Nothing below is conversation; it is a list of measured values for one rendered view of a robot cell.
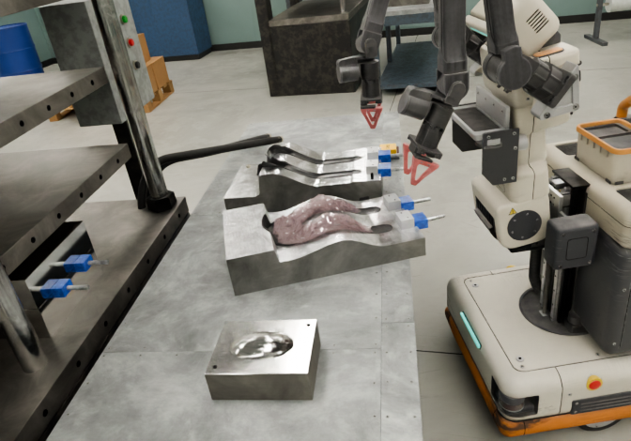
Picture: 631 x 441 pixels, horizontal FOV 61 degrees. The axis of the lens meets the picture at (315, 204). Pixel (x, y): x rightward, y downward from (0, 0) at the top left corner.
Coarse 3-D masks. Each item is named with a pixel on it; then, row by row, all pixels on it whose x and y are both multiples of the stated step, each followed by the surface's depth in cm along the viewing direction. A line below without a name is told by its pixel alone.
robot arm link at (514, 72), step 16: (496, 0) 115; (512, 0) 116; (496, 16) 117; (512, 16) 117; (496, 32) 118; (512, 32) 118; (496, 48) 120; (512, 48) 117; (512, 64) 119; (528, 64) 119; (512, 80) 121; (528, 80) 121
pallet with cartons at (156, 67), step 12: (144, 36) 600; (144, 48) 599; (156, 60) 606; (156, 72) 604; (156, 84) 603; (168, 84) 635; (156, 96) 607; (168, 96) 630; (72, 108) 585; (144, 108) 578
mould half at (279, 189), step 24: (288, 144) 183; (240, 168) 188; (264, 168) 167; (312, 168) 173; (336, 168) 172; (360, 168) 169; (240, 192) 171; (264, 192) 166; (288, 192) 165; (312, 192) 164; (336, 192) 163; (360, 192) 162
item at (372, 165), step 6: (366, 162) 165; (372, 162) 165; (366, 168) 163; (372, 168) 163; (378, 168) 163; (384, 168) 163; (390, 168) 162; (396, 168) 164; (402, 168) 164; (366, 174) 164; (384, 174) 163; (390, 174) 163
